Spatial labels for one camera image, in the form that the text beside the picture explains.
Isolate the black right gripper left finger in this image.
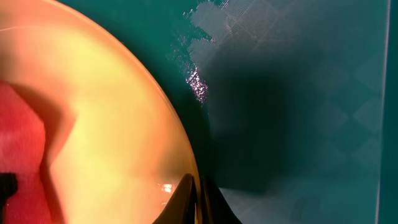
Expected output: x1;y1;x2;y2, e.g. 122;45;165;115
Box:
153;174;197;224

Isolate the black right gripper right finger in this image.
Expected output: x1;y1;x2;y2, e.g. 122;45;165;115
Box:
200;177;242;224

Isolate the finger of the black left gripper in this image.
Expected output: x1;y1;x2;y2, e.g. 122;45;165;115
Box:
0;173;17;215

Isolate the green orange sponge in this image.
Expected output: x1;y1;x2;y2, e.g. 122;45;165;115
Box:
1;82;52;224

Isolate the yellow plate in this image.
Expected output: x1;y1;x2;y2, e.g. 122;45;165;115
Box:
1;0;198;223

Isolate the teal plastic tray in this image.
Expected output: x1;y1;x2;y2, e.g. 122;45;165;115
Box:
65;0;397;223

